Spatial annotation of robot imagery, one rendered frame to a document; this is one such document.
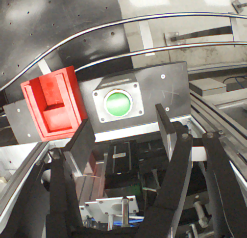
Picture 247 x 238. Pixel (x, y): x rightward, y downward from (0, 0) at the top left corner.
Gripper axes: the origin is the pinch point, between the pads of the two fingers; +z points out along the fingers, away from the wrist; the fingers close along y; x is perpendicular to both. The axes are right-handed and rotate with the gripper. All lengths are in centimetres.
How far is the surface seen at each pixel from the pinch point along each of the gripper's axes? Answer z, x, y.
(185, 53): 115, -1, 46
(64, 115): 17.4, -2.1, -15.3
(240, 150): 4.4, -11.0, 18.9
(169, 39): 113, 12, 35
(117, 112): 9.4, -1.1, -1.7
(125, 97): 9.5, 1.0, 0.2
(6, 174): 17, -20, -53
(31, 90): 15.8, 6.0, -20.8
